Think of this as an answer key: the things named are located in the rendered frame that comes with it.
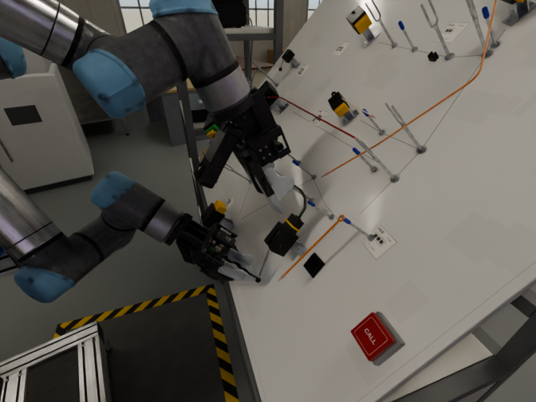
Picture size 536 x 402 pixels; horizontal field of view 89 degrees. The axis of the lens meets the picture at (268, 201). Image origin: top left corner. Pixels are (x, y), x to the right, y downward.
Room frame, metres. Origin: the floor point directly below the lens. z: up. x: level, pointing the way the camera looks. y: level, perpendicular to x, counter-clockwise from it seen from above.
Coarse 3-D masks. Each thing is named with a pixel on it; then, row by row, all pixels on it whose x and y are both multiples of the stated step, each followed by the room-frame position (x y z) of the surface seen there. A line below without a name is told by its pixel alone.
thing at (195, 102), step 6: (192, 96) 1.63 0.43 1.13; (198, 96) 1.63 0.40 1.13; (192, 102) 1.49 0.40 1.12; (198, 102) 1.49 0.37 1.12; (192, 108) 1.37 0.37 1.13; (198, 108) 1.37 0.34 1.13; (204, 108) 1.37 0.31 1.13; (192, 114) 1.34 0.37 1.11; (198, 114) 1.35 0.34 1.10; (204, 114) 1.36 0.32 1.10; (198, 120) 1.35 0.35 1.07; (204, 120) 1.36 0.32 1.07
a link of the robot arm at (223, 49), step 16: (160, 0) 0.39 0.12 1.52; (176, 0) 0.39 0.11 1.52; (192, 0) 0.40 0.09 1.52; (208, 0) 0.42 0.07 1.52; (160, 16) 0.40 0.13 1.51; (176, 16) 0.39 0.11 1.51; (192, 16) 0.40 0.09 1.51; (208, 16) 0.41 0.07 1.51; (176, 32) 0.38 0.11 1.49; (192, 32) 0.39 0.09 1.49; (208, 32) 0.40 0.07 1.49; (224, 32) 0.43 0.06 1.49; (192, 48) 0.39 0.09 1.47; (208, 48) 0.40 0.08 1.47; (224, 48) 0.41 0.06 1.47; (192, 64) 0.39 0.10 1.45; (208, 64) 0.40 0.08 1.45; (224, 64) 0.41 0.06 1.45; (192, 80) 0.41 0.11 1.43; (208, 80) 0.40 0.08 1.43
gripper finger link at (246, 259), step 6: (228, 252) 0.43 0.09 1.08; (234, 252) 0.43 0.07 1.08; (228, 258) 0.42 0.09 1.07; (234, 258) 0.43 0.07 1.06; (240, 258) 0.43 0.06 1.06; (246, 258) 0.42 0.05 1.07; (252, 258) 0.41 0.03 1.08; (240, 264) 0.42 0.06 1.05; (246, 264) 0.43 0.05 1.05; (246, 270) 0.42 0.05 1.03; (252, 270) 0.42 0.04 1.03
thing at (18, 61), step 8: (0, 40) 0.54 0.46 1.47; (0, 48) 0.53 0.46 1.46; (8, 48) 0.54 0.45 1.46; (16, 48) 0.56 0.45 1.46; (0, 56) 0.53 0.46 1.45; (8, 56) 0.54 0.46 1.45; (16, 56) 0.55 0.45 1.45; (24, 56) 0.58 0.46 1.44; (0, 64) 0.53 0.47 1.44; (8, 64) 0.54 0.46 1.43; (16, 64) 0.55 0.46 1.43; (24, 64) 0.57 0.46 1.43; (0, 72) 0.53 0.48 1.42; (8, 72) 0.54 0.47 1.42; (16, 72) 0.56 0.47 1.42; (24, 72) 0.57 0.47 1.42
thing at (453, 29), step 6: (450, 24) 0.73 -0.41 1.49; (456, 24) 0.71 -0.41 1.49; (462, 24) 0.70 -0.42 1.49; (468, 24) 0.68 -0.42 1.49; (444, 30) 0.72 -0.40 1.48; (450, 30) 0.71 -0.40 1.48; (456, 30) 0.69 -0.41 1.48; (462, 30) 0.68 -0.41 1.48; (444, 36) 0.71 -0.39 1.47; (450, 36) 0.69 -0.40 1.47; (456, 36) 0.68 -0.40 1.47; (450, 42) 0.68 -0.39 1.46
